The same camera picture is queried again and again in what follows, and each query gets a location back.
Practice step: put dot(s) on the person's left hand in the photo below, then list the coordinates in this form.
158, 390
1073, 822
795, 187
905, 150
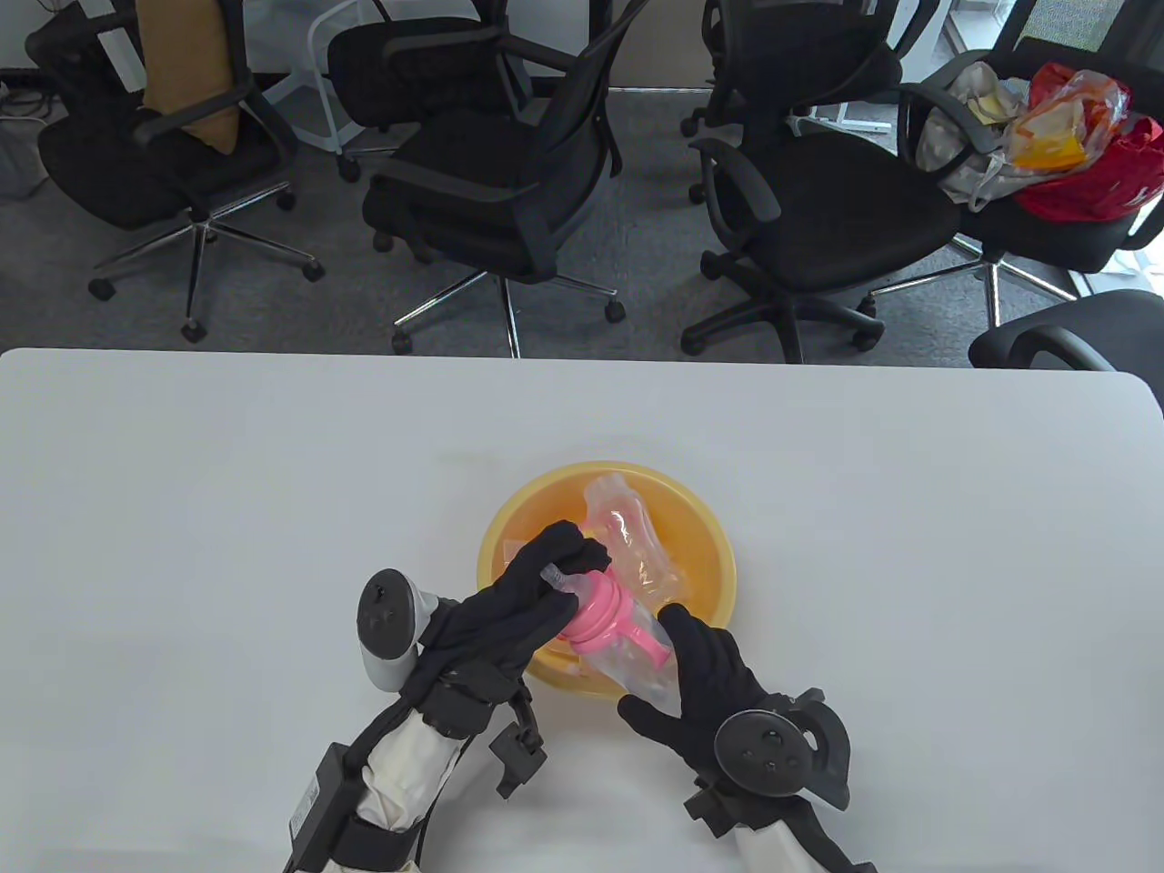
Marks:
509, 618

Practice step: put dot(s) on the person's right hand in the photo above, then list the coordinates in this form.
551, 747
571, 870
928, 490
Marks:
718, 691

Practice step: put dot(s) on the clear straw with white tip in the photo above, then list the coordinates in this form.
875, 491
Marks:
571, 668

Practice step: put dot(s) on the clear plastic baby bottle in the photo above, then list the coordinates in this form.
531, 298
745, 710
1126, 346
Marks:
600, 614
627, 536

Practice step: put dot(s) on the person's right forearm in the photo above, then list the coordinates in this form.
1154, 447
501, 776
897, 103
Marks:
764, 850

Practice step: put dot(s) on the grey right hand controller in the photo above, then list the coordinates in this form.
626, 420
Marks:
759, 750

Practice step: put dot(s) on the grey hand controller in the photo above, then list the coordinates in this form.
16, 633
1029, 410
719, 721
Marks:
386, 618
759, 750

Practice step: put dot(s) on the grey left hand controller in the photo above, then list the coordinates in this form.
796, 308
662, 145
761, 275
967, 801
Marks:
386, 618

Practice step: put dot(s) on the yellow plastic basin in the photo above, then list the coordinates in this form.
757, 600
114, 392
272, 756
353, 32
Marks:
700, 546

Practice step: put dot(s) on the black office chair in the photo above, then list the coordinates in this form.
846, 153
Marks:
1091, 327
846, 218
473, 209
400, 73
800, 55

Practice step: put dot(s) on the black chair with bags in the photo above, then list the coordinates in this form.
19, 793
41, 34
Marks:
1046, 241

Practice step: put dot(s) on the white metal table leg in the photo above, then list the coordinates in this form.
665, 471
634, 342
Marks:
846, 114

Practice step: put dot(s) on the black chair with cushion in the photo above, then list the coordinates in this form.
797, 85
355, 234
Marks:
118, 173

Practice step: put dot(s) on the brown cushion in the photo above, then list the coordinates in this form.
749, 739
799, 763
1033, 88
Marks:
186, 73

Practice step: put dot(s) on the red bag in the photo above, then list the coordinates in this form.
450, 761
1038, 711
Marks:
1109, 191

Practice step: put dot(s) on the orange plastic bag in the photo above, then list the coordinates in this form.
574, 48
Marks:
1059, 127

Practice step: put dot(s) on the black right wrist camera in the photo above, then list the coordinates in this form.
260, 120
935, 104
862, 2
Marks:
718, 814

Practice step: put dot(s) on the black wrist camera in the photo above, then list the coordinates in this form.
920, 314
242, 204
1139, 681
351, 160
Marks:
718, 814
518, 759

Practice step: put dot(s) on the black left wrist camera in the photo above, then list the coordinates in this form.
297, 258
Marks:
518, 759

